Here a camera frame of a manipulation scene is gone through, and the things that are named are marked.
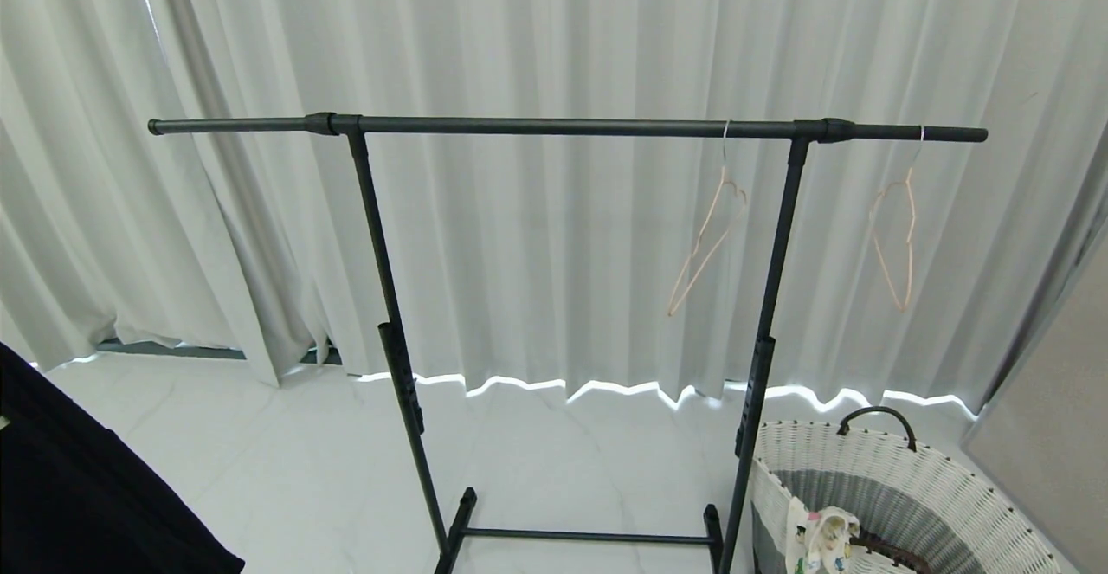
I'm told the pink clothes hanger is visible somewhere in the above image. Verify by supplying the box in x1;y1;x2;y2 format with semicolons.
868;126;927;313
667;121;749;318

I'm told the black garment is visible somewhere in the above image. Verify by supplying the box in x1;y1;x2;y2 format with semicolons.
0;342;246;574

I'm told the black clothes rack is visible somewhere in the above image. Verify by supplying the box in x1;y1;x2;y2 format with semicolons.
147;112;989;574

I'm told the white laundry basket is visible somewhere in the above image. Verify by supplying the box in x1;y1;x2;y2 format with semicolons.
749;406;1064;574

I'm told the white curtain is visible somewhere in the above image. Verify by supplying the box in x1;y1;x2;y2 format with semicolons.
0;0;1108;415

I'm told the cream printed garment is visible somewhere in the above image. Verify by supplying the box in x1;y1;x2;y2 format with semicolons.
783;498;862;574

